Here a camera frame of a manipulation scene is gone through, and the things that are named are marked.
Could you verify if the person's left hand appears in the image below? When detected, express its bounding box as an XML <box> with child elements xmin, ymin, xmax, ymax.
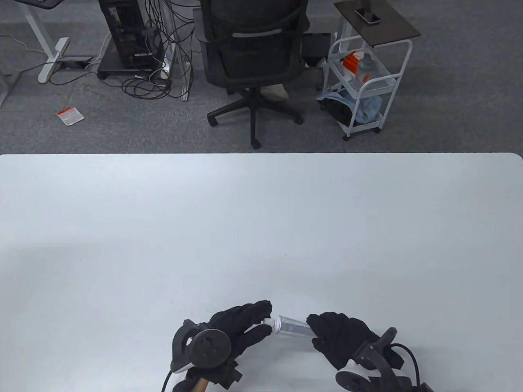
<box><xmin>192</xmin><ymin>300</ymin><xmax>273</xmax><ymax>389</ymax></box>

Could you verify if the person's right hand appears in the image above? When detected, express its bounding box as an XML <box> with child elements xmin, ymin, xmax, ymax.
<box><xmin>306</xmin><ymin>312</ymin><xmax>382</xmax><ymax>370</ymax></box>

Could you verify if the silver toothpaste tube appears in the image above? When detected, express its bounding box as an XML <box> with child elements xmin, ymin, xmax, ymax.
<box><xmin>273</xmin><ymin>315</ymin><xmax>316</xmax><ymax>338</ymax></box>

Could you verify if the grey left hand tracker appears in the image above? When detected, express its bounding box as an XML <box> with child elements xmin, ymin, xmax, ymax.
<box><xmin>171</xmin><ymin>319</ymin><xmax>232</xmax><ymax>373</ymax></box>

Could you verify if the grey hand tracker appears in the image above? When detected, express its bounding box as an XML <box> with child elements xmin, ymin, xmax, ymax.
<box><xmin>171</xmin><ymin>319</ymin><xmax>232</xmax><ymax>373</ymax></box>
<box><xmin>335</xmin><ymin>327</ymin><xmax>413</xmax><ymax>392</ymax></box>

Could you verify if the grey right hand tracker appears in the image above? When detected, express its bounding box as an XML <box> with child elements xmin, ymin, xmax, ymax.
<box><xmin>335</xmin><ymin>327</ymin><xmax>413</xmax><ymax>392</ymax></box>

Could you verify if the blue cloth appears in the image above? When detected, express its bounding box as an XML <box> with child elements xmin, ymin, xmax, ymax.
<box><xmin>318</xmin><ymin>91</ymin><xmax>383</xmax><ymax>125</ymax></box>

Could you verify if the white rolling cart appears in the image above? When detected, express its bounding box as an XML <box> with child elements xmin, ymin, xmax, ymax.
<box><xmin>323</xmin><ymin>36</ymin><xmax>413</xmax><ymax>141</ymax></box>

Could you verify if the clear plastic bottle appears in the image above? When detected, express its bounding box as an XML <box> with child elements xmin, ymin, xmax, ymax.
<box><xmin>354</xmin><ymin>53</ymin><xmax>376</xmax><ymax>92</ymax></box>

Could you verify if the orange white paper packet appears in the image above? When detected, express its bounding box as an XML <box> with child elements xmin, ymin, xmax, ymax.
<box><xmin>56</xmin><ymin>106</ymin><xmax>85</xmax><ymax>127</ymax></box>

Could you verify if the orange white box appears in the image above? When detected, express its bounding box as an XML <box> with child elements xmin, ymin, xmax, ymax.
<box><xmin>342</xmin><ymin>53</ymin><xmax>365</xmax><ymax>75</ymax></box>

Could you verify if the black office chair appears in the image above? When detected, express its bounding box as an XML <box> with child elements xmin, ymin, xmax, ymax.
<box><xmin>192</xmin><ymin>0</ymin><xmax>311</xmax><ymax>149</ymax></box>

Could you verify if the black floor box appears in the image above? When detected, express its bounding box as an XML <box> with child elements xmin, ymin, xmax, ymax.
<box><xmin>302</xmin><ymin>33</ymin><xmax>331</xmax><ymax>68</ymax></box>

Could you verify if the black computer stand platform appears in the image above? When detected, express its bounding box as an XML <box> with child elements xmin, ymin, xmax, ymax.
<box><xmin>97</xmin><ymin>41</ymin><xmax>172</xmax><ymax>80</ymax></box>

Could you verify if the black computer tower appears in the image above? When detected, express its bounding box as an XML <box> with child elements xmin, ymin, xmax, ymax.
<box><xmin>98</xmin><ymin>0</ymin><xmax>166</xmax><ymax>70</ymax></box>

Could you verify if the dark cart top board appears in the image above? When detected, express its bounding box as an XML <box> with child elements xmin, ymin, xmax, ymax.
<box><xmin>334</xmin><ymin>0</ymin><xmax>421</xmax><ymax>47</ymax></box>

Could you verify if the black smartphone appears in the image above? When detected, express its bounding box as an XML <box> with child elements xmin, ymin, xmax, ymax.
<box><xmin>355</xmin><ymin>8</ymin><xmax>381</xmax><ymax>25</ymax></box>

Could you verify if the dark desk top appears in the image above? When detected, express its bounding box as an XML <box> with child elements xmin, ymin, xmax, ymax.
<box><xmin>14</xmin><ymin>0</ymin><xmax>64</xmax><ymax>9</ymax></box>

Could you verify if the black right glove cable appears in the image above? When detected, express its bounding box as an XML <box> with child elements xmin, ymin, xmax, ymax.
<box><xmin>390</xmin><ymin>343</ymin><xmax>422</xmax><ymax>386</ymax></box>

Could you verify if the black cable bundle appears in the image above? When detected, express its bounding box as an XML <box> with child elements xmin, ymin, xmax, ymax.
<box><xmin>123</xmin><ymin>0</ymin><xmax>194</xmax><ymax>100</ymax></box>

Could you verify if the white metal desk post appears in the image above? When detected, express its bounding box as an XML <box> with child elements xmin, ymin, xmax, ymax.
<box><xmin>161</xmin><ymin>0</ymin><xmax>191</xmax><ymax>102</ymax></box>

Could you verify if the white desk frame leg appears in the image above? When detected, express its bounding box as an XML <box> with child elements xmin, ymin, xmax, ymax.
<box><xmin>25</xmin><ymin>0</ymin><xmax>70</xmax><ymax>84</ymax></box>

